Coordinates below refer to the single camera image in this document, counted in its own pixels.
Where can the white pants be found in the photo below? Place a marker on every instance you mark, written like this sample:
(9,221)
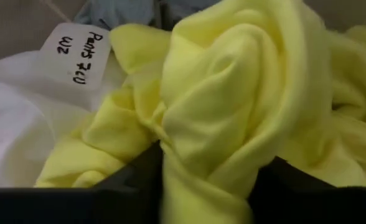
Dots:
(18,124)

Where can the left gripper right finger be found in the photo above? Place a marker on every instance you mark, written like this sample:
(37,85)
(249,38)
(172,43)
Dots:
(282,193)

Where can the light grey garment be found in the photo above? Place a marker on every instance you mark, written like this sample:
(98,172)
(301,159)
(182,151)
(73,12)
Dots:
(114,12)

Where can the handwritten white paper tag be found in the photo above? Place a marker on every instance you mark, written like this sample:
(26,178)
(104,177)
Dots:
(77,56)

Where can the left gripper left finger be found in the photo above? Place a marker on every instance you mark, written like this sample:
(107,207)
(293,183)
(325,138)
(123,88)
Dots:
(142,183)

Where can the yellow garment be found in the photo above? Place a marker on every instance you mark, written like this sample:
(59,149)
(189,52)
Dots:
(226,102)

